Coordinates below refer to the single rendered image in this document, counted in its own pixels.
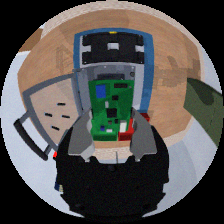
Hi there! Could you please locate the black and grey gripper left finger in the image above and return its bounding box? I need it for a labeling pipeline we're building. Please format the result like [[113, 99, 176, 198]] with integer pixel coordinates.
[[56, 108, 95, 185]]

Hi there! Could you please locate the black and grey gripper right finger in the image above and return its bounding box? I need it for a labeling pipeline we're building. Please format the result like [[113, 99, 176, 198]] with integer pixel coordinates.
[[129, 107, 169, 184]]

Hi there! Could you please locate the red bin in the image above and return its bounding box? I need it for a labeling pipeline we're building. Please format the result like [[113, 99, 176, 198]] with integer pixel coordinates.
[[118, 113, 150, 141]]

